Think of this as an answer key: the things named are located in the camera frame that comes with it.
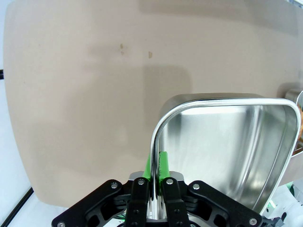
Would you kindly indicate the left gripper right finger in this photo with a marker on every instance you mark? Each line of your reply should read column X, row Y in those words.
column 201, row 203

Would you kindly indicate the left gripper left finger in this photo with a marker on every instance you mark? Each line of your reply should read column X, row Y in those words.
column 113, row 203

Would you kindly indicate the rectangular stainless steel container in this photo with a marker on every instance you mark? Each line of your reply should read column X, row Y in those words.
column 225, row 146
column 292, row 94

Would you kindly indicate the white equipment with green light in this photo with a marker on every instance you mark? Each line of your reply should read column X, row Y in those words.
column 286, row 205

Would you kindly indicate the black stand leg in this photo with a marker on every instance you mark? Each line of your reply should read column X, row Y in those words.
column 1, row 73
column 19, row 205

